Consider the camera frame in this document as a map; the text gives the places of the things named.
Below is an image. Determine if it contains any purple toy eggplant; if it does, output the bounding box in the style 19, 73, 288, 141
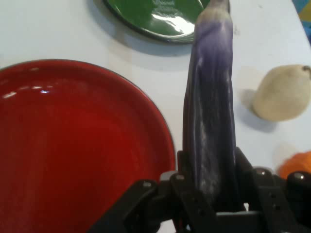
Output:
182, 0, 246, 212

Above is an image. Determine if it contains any green enamel plate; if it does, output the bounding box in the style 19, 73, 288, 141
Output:
102, 0, 211, 45

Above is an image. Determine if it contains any orange toy tangerine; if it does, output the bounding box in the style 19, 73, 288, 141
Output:
278, 150, 311, 181

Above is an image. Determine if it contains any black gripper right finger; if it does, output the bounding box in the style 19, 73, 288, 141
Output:
235, 146, 311, 233

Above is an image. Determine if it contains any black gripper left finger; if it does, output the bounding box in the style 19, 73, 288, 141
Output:
87, 150, 217, 233

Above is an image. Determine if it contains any beige toy pear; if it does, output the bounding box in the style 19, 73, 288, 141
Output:
251, 64, 311, 122

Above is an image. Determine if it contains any red enamel plate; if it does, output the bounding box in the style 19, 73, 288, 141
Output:
0, 59, 176, 233

